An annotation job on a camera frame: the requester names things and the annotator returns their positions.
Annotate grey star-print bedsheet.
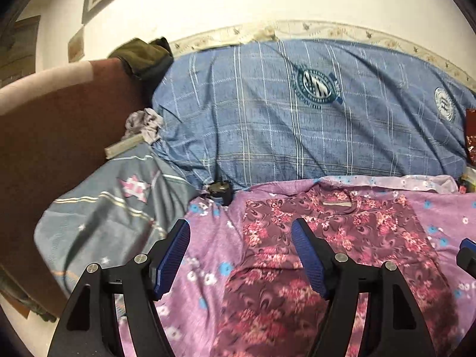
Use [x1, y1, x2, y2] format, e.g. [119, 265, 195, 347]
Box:
[34, 143, 199, 302]

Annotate purple floral blanket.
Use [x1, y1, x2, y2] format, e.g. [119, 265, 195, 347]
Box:
[115, 175, 476, 357]

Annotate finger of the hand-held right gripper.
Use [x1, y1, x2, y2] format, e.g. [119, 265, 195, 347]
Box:
[457, 237, 476, 270]

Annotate olive green cloth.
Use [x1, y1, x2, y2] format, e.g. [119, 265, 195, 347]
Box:
[108, 37, 175, 82]

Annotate blue plaid pillow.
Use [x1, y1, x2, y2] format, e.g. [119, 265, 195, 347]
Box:
[152, 39, 476, 190]

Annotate small black object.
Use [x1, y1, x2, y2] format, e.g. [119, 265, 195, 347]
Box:
[204, 180, 234, 205]

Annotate dark wooden wall frame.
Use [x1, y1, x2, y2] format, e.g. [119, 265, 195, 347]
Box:
[0, 15, 41, 86]

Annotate red plastic bag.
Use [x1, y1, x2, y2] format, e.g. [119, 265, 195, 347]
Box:
[465, 108, 476, 164]

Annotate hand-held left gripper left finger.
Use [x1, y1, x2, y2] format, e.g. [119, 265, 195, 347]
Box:
[48, 219, 192, 357]

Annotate brown headboard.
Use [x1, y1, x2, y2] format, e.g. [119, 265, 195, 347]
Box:
[0, 59, 153, 318]

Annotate white flat stick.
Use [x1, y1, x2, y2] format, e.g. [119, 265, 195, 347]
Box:
[104, 136, 145, 158]

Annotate maroon floral shirt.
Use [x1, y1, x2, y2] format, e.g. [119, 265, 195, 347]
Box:
[219, 188, 460, 357]

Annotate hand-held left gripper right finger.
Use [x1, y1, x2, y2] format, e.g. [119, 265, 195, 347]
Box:
[291, 218, 436, 357]

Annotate grey crumpled cloth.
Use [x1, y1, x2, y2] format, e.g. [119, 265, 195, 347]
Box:
[124, 108, 165, 145]

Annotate small wall paper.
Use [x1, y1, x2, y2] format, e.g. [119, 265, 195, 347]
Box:
[68, 28, 85, 63]

